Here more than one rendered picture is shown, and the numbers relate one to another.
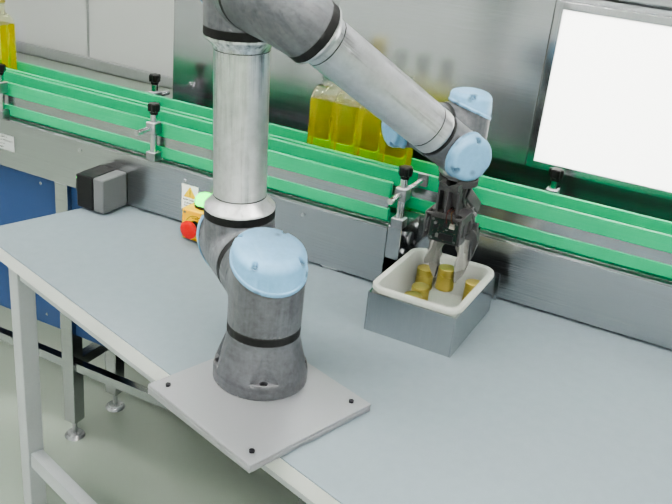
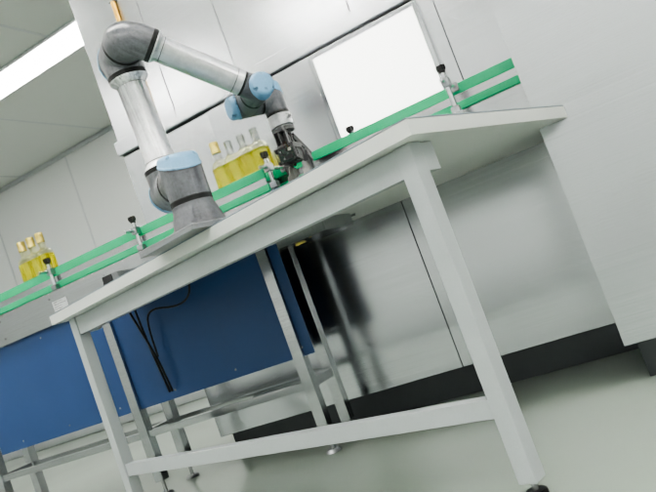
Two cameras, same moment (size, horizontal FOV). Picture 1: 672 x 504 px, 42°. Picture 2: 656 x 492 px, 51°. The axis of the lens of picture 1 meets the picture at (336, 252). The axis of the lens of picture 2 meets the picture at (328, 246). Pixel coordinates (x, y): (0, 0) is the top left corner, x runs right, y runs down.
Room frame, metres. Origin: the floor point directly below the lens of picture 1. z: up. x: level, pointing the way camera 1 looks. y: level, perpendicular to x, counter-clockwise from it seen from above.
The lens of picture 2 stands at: (-0.67, -0.18, 0.49)
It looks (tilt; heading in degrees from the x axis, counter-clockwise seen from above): 4 degrees up; 359
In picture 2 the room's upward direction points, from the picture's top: 20 degrees counter-clockwise
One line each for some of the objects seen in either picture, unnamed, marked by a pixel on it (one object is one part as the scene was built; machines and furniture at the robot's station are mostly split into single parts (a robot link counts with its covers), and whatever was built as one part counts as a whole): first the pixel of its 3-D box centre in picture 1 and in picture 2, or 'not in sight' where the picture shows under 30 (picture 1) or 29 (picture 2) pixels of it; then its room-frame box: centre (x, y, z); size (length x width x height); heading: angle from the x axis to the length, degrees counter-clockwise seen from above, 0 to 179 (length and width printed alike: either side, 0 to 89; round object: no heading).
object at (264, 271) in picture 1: (265, 280); (182, 176); (1.20, 0.10, 0.93); 0.13 x 0.12 x 0.14; 26
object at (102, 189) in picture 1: (101, 189); (119, 283); (1.85, 0.55, 0.79); 0.08 x 0.08 x 0.08; 65
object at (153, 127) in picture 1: (147, 134); (133, 234); (1.82, 0.44, 0.94); 0.07 x 0.04 x 0.13; 155
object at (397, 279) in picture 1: (432, 296); not in sight; (1.47, -0.19, 0.80); 0.22 x 0.17 x 0.09; 155
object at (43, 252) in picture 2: (0, 40); (48, 264); (2.24, 0.92, 1.02); 0.06 x 0.06 x 0.28; 65
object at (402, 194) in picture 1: (407, 193); (272, 169); (1.61, -0.13, 0.95); 0.17 x 0.03 x 0.12; 155
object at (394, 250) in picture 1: (403, 236); not in sight; (1.63, -0.13, 0.85); 0.09 x 0.04 x 0.07; 155
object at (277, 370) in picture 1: (262, 347); (196, 216); (1.19, 0.10, 0.82); 0.15 x 0.15 x 0.10
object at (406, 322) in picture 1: (436, 295); not in sight; (1.50, -0.20, 0.79); 0.27 x 0.17 x 0.08; 155
